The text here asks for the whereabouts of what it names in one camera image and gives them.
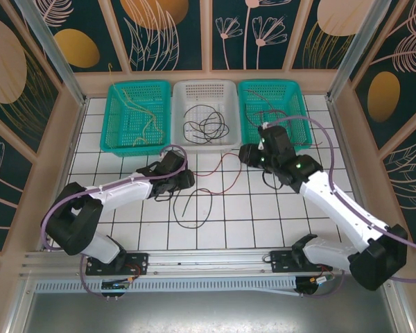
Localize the thin black cable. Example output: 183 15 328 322
182 103 231 145
173 188 214 230

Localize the thin yellow cable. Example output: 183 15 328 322
109 63 166 145
122 90 157 146

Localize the teal plastic basket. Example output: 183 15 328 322
237 80 313 156
98 80 172 156

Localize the white plastic basket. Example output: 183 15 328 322
169 81 243 156

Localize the grey sheet metal panel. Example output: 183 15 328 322
6 273 413 333

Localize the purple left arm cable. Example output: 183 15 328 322
40 146 189 299

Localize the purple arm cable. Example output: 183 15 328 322
265 115 416 299
40 146 189 299

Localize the thin black right wrist wire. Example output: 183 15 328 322
261 169 284 191

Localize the thin black wrist wire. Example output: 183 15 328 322
261 169 284 191
154 189 175 203

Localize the thin black left wrist wire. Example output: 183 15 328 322
154 189 175 203

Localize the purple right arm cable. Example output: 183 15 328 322
265 115 416 299

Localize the aluminium side rail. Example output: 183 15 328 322
37 98 89 251
327 98 381 246

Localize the aluminium frame rail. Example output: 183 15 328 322
19 246 399 278

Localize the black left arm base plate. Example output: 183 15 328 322
85 252 149 277

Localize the grey slotted cable duct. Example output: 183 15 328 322
33 277 301 296

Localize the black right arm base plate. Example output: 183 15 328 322
269 250 333 275

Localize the aluminium corner post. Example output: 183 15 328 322
13 0 88 105
326 0 398 103

